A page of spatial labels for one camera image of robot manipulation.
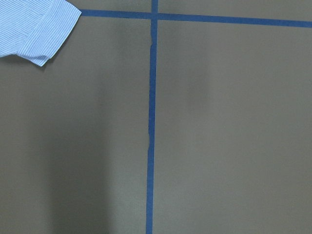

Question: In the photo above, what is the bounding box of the vertical blue tape line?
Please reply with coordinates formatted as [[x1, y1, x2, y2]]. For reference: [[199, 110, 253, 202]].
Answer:
[[145, 0, 158, 234]]

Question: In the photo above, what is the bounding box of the horizontal blue tape line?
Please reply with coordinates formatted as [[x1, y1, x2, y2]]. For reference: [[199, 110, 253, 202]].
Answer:
[[81, 9, 312, 28]]

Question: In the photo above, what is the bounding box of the light blue striped shirt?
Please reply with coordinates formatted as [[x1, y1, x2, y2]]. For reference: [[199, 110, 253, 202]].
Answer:
[[0, 0, 81, 67]]

